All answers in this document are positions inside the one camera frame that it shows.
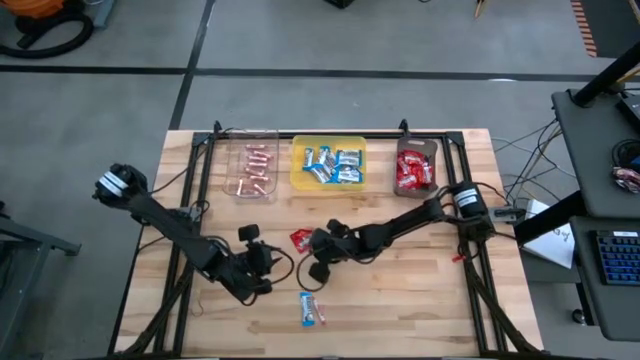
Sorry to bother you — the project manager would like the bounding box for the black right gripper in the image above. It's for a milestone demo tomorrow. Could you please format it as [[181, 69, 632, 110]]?
[[308, 219, 361, 285]]

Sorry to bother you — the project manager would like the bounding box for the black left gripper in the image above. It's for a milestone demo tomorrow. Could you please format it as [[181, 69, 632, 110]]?
[[237, 223, 282, 296]]

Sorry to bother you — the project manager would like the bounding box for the yellow plastic bin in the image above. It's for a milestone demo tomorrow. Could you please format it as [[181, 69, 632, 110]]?
[[289, 134, 368, 192]]

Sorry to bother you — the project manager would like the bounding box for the clear plastic bin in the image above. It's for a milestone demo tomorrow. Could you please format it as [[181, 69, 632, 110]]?
[[221, 128, 280, 200]]

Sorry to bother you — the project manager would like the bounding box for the grey connector box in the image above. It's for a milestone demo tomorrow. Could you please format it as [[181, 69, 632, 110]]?
[[487, 205, 527, 224]]

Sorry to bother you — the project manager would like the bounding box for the white paper sheet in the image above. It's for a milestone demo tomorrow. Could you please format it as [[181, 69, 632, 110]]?
[[519, 198, 577, 270]]

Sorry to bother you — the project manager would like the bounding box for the black desk support beam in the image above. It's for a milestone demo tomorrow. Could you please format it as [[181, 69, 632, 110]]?
[[513, 191, 587, 246]]

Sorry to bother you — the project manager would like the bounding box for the grey metal cart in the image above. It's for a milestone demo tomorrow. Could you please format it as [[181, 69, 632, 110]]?
[[0, 199, 83, 359]]

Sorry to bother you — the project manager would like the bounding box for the grey desk panel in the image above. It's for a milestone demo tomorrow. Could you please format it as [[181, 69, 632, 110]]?
[[569, 214, 640, 343], [551, 88, 640, 220]]

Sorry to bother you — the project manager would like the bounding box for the black backlit keyboard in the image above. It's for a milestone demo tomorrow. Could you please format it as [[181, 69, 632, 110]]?
[[594, 229, 640, 287]]

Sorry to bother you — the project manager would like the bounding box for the pink patterned bundle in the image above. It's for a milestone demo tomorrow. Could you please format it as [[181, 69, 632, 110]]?
[[610, 166, 640, 194]]

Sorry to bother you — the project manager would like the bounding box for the black stand pole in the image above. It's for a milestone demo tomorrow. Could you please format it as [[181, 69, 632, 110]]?
[[571, 42, 640, 109]]

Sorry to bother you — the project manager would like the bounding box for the orange vacuum cleaner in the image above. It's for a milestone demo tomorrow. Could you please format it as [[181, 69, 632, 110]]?
[[0, 0, 66, 20]]

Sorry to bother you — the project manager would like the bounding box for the dark mat orange fringe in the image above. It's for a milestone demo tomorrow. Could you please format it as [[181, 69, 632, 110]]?
[[569, 0, 640, 59]]

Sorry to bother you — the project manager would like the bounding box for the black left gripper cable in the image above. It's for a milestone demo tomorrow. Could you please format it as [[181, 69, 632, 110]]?
[[241, 244, 296, 307]]

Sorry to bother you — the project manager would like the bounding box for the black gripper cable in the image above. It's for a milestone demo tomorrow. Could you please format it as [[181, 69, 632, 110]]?
[[295, 251, 329, 293], [241, 244, 296, 307]]

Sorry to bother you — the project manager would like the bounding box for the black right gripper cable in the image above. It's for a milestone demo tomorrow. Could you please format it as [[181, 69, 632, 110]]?
[[295, 251, 329, 293]]

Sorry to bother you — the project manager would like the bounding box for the thin black base cable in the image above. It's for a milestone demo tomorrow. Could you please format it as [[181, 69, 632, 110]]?
[[149, 144, 211, 196]]

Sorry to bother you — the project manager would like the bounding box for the black floor cable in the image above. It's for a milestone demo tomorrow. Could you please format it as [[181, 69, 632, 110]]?
[[492, 117, 576, 206]]

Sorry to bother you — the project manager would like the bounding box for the black vacuum hose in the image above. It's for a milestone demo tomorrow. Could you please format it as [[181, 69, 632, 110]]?
[[0, 10, 95, 60]]

